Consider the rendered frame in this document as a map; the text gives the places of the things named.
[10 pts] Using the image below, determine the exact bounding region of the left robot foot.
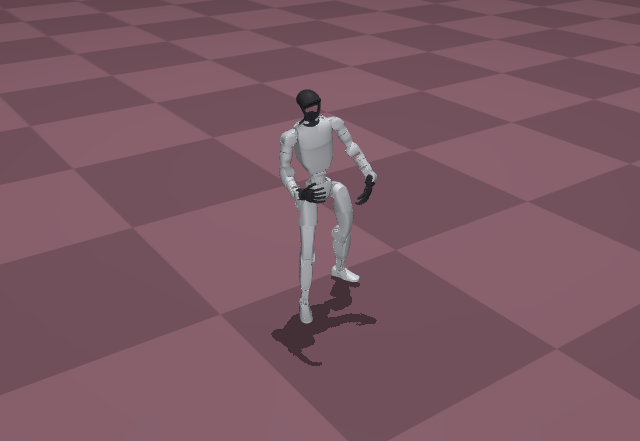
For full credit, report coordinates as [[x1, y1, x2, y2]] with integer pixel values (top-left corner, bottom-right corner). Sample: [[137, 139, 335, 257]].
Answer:
[[331, 265, 360, 282]]

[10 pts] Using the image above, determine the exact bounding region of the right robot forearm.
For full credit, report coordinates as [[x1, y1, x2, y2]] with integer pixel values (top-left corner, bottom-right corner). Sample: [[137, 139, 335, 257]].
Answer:
[[279, 168, 300, 200]]

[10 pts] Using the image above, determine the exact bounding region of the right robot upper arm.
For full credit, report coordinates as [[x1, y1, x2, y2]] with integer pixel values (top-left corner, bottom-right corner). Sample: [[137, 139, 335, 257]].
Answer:
[[280, 128, 297, 177]]

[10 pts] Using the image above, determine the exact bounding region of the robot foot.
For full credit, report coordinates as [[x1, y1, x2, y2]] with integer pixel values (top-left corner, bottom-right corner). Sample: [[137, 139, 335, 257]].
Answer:
[[299, 298, 313, 323], [331, 265, 360, 282]]

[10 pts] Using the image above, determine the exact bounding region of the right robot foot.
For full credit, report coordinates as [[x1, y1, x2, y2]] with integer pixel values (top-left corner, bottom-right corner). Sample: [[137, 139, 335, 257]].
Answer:
[[299, 298, 313, 323]]

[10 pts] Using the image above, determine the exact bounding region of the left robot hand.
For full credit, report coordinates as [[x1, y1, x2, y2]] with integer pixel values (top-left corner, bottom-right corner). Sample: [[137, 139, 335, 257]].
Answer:
[[355, 175, 375, 205]]

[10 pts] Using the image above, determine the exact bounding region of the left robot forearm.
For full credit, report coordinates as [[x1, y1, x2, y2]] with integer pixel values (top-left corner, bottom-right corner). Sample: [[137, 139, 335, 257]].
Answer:
[[354, 143, 377, 182]]

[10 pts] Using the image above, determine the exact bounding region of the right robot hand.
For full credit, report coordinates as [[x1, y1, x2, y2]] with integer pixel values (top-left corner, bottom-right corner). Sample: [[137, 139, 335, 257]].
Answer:
[[295, 183, 326, 203]]

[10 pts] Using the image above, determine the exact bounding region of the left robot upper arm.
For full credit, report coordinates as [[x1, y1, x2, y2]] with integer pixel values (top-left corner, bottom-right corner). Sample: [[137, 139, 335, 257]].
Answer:
[[327, 116, 360, 157]]

